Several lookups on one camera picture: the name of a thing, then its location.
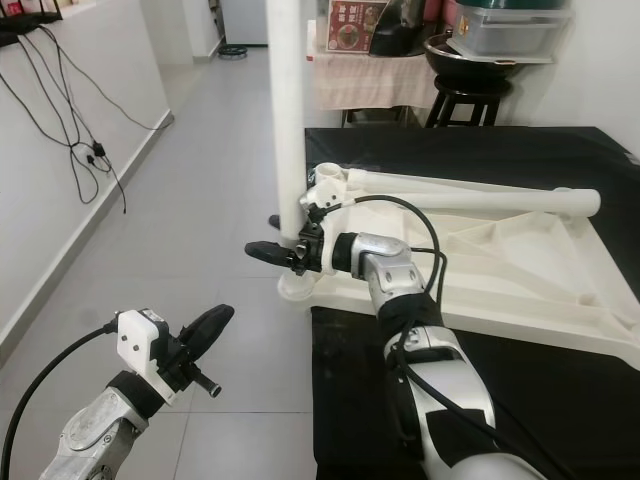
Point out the black power strip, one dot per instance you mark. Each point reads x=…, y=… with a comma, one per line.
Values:
x=25, y=30

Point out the red printed box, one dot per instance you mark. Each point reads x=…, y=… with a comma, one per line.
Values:
x=355, y=25

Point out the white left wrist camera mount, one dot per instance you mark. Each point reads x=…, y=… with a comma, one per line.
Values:
x=140, y=340

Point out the beige side table cloth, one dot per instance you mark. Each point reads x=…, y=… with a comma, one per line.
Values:
x=370, y=80

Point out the black power adapter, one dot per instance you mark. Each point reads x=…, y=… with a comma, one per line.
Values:
x=98, y=152

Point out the black bag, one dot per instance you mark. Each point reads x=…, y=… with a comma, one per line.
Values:
x=405, y=35

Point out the cream plastic table top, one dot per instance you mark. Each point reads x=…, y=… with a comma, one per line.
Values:
x=510, y=270

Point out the colourful snack bag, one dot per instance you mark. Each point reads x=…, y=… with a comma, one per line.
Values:
x=18, y=5

